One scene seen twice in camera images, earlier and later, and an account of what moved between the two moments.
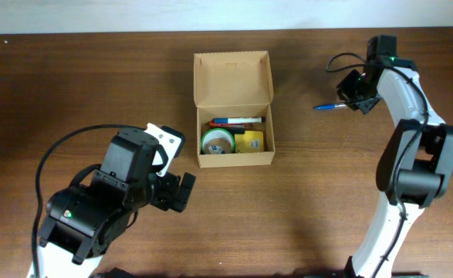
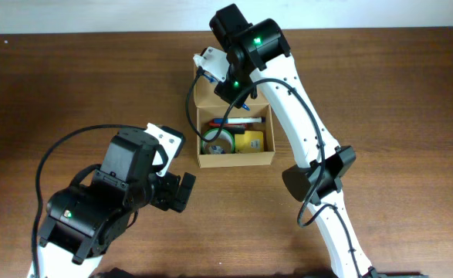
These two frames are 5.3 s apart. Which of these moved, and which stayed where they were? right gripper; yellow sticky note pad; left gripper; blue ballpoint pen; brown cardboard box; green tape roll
Moved: right gripper; blue ballpoint pen
Stayed: brown cardboard box; yellow sticky note pad; green tape roll; left gripper
